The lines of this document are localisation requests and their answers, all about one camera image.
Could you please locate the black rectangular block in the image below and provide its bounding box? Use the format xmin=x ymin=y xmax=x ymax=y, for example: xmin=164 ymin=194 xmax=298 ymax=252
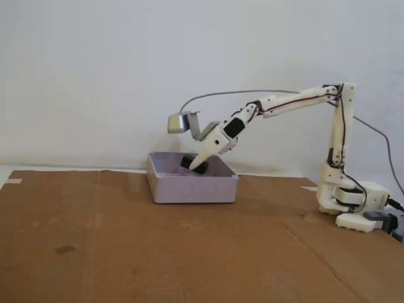
xmin=180 ymin=153 xmax=210 ymax=174

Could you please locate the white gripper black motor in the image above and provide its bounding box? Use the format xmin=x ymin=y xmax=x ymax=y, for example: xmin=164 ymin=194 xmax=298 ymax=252
xmin=189 ymin=117 xmax=246 ymax=170

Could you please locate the grey table clamp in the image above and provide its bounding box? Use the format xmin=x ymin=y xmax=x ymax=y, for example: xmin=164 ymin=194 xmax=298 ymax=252
xmin=364 ymin=211 xmax=401 ymax=236

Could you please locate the brown cardboard sheet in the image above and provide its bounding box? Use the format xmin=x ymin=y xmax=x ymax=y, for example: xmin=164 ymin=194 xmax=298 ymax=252
xmin=0 ymin=169 xmax=404 ymax=303

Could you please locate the grey webcam cable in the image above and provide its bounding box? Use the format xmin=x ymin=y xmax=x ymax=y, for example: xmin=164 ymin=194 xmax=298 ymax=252
xmin=179 ymin=90 xmax=404 ymax=243

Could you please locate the grey plastic box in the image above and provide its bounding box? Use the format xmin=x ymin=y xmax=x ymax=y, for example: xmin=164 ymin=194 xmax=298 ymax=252
xmin=146 ymin=151 xmax=240 ymax=205

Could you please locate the black power cable plug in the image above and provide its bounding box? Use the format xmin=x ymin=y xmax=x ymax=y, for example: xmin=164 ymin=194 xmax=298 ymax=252
xmin=386 ymin=197 xmax=404 ymax=213

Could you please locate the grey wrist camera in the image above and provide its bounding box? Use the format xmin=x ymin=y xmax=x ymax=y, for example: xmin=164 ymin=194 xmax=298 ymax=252
xmin=179 ymin=110 xmax=221 ymax=142

